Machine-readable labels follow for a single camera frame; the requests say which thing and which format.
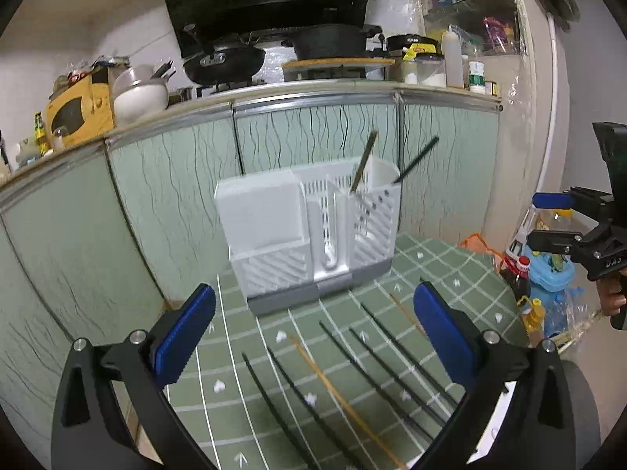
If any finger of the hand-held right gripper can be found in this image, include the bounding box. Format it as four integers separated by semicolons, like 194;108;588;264
526;228;596;258
532;186;611;219

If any gas stove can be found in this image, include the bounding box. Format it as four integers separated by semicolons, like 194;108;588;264
196;66;393;99

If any yellow oil bottle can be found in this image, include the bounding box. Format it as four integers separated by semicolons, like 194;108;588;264
516;296;547;348

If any dark sauce bottle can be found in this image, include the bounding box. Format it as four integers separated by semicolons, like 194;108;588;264
498;235;534;307

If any blue plastic container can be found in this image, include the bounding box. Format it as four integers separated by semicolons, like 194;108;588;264
529;249;576;309

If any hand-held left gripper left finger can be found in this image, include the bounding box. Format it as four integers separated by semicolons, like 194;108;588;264
50;283;219;470

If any dark grey round object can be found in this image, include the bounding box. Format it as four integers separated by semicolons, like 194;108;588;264
558;360;602;470

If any yellow microwave oven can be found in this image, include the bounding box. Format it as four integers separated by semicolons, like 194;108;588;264
45;67;116;150

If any clear plastic bag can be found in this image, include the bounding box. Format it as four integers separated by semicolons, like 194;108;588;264
544;294;603;348

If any person's right hand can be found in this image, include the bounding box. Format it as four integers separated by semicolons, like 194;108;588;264
598;269;627;318

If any orange mesh bag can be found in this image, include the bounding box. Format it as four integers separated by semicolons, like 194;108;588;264
460;234;505;268

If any white rice cooker pot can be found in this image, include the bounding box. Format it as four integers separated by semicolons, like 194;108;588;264
112;65;170;125

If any green glass bottle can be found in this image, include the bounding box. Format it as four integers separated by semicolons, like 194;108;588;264
33;112;52;155

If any green checked tablecloth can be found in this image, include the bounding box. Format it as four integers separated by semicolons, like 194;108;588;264
164;232;532;470

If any wooden chopstick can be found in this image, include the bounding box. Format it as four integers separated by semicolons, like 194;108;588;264
349;130;379;193
289;336;408;470
388;294;426;336

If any black frying pan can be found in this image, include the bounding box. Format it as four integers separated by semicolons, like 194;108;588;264
182;24;268;85

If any green patterned cabinet door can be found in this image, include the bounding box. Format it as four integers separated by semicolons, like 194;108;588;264
0;144;170;353
232;93;400;177
0;215;64;451
105;108;243;304
399;98;503;250

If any white bottle with green label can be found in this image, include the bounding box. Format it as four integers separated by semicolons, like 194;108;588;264
468;61;487;93

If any white squeeze bottle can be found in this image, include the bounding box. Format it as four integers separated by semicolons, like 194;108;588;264
441;25;465;90

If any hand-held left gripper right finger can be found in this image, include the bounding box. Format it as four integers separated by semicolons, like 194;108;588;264
413;281;577;470

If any clear jar of white powder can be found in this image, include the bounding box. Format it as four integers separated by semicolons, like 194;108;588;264
402;45;448;88

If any white plastic utensil holder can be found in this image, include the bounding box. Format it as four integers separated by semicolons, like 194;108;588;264
214;157;402;316

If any round wooden board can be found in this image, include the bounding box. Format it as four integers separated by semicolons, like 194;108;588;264
281;57;397;69

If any black cooking pot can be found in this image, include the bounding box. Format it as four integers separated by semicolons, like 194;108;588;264
281;23;383;60

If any black electric cooker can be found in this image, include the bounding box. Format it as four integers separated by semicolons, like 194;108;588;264
386;34;439;54

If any white wall pipe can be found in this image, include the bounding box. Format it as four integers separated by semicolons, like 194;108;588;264
539;10;570;197

